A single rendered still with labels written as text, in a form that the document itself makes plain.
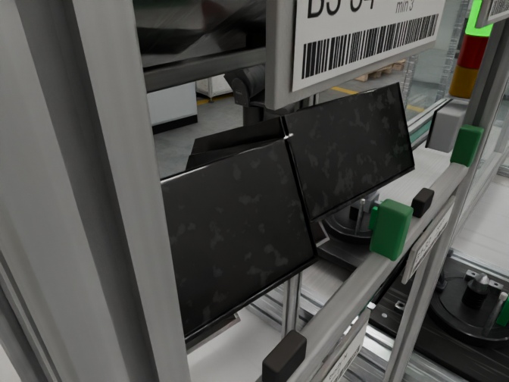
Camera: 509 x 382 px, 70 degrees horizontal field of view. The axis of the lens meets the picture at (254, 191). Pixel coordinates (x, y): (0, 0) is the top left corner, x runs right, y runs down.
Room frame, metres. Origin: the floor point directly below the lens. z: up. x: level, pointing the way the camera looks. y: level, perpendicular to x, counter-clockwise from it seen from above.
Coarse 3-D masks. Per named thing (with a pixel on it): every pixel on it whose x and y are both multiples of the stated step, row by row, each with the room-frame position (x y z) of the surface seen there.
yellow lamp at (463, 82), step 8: (456, 64) 0.66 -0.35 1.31; (456, 72) 0.64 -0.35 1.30; (464, 72) 0.63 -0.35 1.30; (472, 72) 0.62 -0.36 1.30; (456, 80) 0.64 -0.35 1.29; (464, 80) 0.62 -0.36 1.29; (472, 80) 0.62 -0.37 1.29; (456, 88) 0.63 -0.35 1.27; (464, 88) 0.62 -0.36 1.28; (472, 88) 0.62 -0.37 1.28; (456, 96) 0.63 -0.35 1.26; (464, 96) 0.62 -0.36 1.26
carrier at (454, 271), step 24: (456, 264) 0.52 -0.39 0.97; (408, 288) 0.46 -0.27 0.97; (456, 288) 0.44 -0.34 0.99; (480, 288) 0.40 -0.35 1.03; (504, 288) 0.46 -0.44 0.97; (384, 312) 0.41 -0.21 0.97; (432, 312) 0.40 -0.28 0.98; (456, 312) 0.39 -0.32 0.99; (480, 312) 0.39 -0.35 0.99; (504, 312) 0.37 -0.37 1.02; (432, 336) 0.36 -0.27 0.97; (456, 336) 0.36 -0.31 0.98; (480, 336) 0.35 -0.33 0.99; (504, 336) 0.35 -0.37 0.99; (432, 360) 0.33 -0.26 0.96; (456, 360) 0.32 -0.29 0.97; (480, 360) 0.32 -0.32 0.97; (504, 360) 0.32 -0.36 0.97
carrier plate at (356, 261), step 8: (328, 240) 0.59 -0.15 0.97; (336, 240) 0.59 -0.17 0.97; (416, 240) 0.61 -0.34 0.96; (320, 248) 0.57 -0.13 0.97; (328, 248) 0.57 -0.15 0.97; (336, 248) 0.57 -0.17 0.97; (344, 248) 0.57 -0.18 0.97; (352, 248) 0.57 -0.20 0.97; (360, 248) 0.57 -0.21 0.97; (368, 248) 0.57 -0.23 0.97; (328, 256) 0.55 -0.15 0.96; (336, 256) 0.54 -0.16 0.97; (344, 256) 0.54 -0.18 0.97; (352, 256) 0.54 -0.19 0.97; (360, 256) 0.54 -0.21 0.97; (336, 264) 0.54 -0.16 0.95; (344, 264) 0.53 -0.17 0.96; (352, 264) 0.52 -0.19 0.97; (360, 264) 0.52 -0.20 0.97; (352, 272) 0.52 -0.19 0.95; (392, 272) 0.52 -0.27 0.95; (384, 280) 0.49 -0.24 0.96
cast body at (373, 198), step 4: (376, 192) 0.65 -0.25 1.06; (368, 196) 0.62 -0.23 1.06; (372, 196) 0.63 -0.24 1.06; (376, 196) 0.63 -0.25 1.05; (360, 200) 0.63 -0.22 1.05; (368, 200) 0.62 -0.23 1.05; (372, 200) 0.62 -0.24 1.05; (376, 200) 0.64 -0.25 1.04; (352, 204) 0.64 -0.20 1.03; (356, 204) 0.63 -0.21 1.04; (364, 204) 0.62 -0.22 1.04; (368, 204) 0.61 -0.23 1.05; (372, 204) 0.62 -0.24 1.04; (376, 204) 0.62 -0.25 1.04; (364, 208) 0.62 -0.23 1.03; (368, 208) 0.61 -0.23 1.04; (368, 212) 0.61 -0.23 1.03
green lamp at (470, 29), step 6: (474, 0) 0.66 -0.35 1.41; (480, 0) 0.64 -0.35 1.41; (474, 6) 0.64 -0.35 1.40; (474, 12) 0.64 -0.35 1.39; (474, 18) 0.64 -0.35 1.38; (468, 24) 0.65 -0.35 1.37; (474, 24) 0.63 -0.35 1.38; (492, 24) 0.62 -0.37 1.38; (468, 30) 0.64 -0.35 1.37; (474, 30) 0.63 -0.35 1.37; (480, 30) 0.62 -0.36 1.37; (486, 30) 0.62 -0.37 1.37
